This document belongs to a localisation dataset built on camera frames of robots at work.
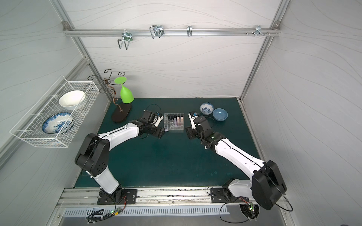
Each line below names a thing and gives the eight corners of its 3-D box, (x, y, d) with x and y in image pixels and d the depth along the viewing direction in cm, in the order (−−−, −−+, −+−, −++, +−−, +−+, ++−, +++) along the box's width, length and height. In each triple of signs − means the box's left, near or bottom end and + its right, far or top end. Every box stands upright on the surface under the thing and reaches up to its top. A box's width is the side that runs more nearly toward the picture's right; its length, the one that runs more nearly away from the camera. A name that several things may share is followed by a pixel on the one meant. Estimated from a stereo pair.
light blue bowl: (213, 121, 106) (214, 118, 104) (211, 110, 113) (212, 108, 111) (228, 121, 106) (229, 119, 104) (225, 110, 113) (226, 108, 111)
